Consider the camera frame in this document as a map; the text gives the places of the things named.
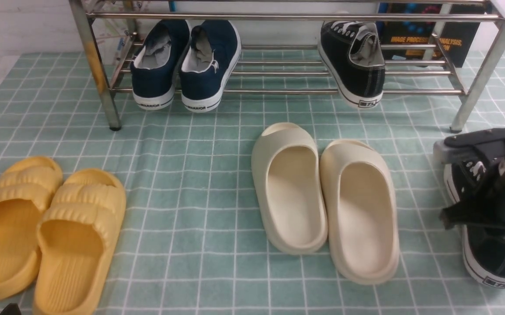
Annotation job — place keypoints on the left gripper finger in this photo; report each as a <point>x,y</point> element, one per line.
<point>11,309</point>

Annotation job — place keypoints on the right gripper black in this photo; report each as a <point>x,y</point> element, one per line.
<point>488,145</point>

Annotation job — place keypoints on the black canvas sneaker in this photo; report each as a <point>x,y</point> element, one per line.
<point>483,252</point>
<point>352,53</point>

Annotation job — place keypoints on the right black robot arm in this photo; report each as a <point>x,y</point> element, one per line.
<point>484,206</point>

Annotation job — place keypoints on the steel shoe rack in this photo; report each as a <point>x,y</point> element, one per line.
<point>85,14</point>

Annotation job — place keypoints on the left yellow rubber slipper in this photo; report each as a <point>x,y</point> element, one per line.
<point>26,190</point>

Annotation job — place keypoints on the yellow rubber slipper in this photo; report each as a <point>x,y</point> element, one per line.
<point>77,236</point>
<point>26,190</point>

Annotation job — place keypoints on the right yellow rubber slipper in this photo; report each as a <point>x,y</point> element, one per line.
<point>77,236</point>

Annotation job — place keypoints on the right cream foam slide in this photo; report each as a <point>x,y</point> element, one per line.
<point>361,210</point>

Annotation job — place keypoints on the cream foam slide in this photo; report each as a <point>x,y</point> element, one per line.
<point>285,169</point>
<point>361,210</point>

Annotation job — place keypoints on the black image processing book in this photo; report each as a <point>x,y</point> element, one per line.
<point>456,37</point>

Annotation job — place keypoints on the left cream foam slide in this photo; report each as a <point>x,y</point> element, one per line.
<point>285,169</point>

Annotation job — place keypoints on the green checked tablecloth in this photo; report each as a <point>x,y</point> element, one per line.
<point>192,241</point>

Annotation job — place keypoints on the left navy canvas sneaker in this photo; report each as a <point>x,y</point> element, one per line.
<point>154,64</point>

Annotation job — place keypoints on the navy canvas sneaker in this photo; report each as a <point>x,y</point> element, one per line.
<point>213,53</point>
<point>154,64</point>

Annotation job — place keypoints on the right navy canvas sneaker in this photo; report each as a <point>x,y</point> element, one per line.
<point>213,53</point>

